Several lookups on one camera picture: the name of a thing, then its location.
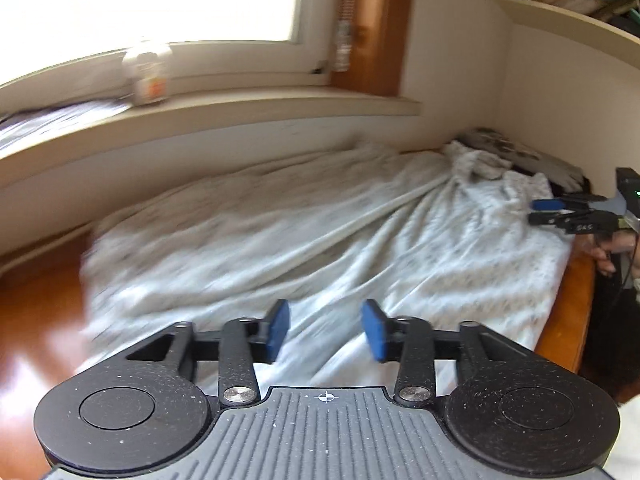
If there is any dark patterned cloth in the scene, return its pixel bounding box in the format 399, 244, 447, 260
457, 127, 585, 193

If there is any person's right hand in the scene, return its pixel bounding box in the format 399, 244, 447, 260
586, 231, 639, 278

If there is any clear jar orange label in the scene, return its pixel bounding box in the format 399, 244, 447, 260
120, 41, 174, 108

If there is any white patterned garment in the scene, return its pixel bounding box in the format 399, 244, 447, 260
81, 142, 572, 389

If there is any clear plastic sheet on sill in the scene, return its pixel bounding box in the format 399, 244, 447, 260
0, 99, 132, 158

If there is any blind cord pull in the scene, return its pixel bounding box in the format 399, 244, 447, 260
332, 0, 356, 73

